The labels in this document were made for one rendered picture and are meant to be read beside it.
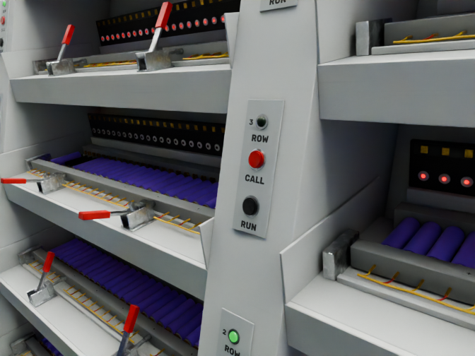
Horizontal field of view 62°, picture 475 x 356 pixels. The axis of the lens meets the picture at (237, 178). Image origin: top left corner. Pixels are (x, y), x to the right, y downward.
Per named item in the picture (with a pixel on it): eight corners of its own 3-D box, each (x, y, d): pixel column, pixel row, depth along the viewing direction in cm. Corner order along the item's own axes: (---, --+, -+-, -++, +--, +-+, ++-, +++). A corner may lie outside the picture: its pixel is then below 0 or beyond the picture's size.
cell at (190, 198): (223, 194, 57) (190, 211, 53) (215, 192, 59) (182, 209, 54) (222, 183, 57) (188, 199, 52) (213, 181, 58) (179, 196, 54)
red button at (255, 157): (260, 169, 35) (262, 151, 34) (246, 167, 36) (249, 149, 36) (266, 169, 35) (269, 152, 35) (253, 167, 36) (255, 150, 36)
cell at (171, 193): (204, 189, 60) (171, 205, 56) (196, 187, 61) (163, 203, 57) (202, 179, 59) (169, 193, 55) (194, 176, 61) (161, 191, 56)
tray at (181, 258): (213, 306, 41) (200, 226, 38) (8, 200, 81) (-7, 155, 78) (315, 227, 55) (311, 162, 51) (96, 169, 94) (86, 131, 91)
